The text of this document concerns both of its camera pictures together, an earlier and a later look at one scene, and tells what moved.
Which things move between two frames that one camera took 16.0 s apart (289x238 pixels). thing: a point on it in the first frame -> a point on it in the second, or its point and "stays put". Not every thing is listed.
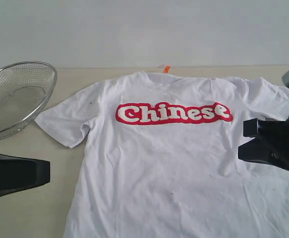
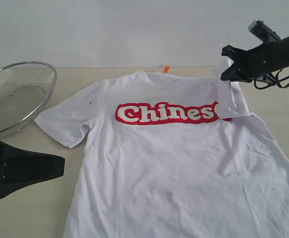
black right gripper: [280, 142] -> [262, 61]
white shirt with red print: [160, 158] stays put
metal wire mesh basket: [14, 95] stays put
